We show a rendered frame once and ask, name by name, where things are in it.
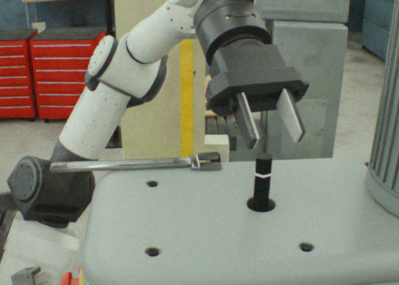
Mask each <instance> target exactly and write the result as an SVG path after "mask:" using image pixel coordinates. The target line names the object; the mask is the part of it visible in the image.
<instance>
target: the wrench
mask: <svg viewBox="0 0 399 285"><path fill-rule="evenodd" d="M214 159H218V153H198V154H190V156H189V157H176V158H160V159H130V160H114V161H86V162H76V161H71V162H57V163H52V164H51V166H50V172H61V173H64V172H78V171H105V170H116V171H119V170H135V169H164V168H179V167H191V169H192V170H200V169H201V171H203V170H218V169H222V165H221V163H219V162H216V163H199V160H214Z"/></svg>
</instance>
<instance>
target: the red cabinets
mask: <svg viewBox="0 0 399 285"><path fill-rule="evenodd" d="M104 37H105V28H94V29H93V28H76V29H60V28H58V29H45V30H43V31H41V32H39V33H38V29H5V30H0V118H29V117H30V121H31V122H34V121H35V117H36V116H37V113H38V112H39V117H40V118H44V121H45V123H48V121H49V118H65V119H69V117H70V115H71V113H72V111H73V109H74V108H75V106H76V103H77V101H78V100H79V98H80V96H81V94H82V91H84V89H85V87H86V84H85V81H84V75H85V74H86V72H87V70H88V66H89V63H90V59H91V57H92V54H93V53H94V51H95V49H96V47H97V45H98V44H99V42H101V41H102V39H103V38H104Z"/></svg>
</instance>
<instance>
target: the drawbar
mask: <svg viewBox="0 0 399 285"><path fill-rule="evenodd" d="M271 168H272V155H270V154H267V153H260V154H257V155H256V158H255V173H257V174H260V175H268V174H271ZM270 177H271V176H269V177H264V178H263V177H259V176H256V175H255V174H254V193H253V204H252V210H253V211H255V212H259V213H266V212H267V211H268V198H269V195H270Z"/></svg>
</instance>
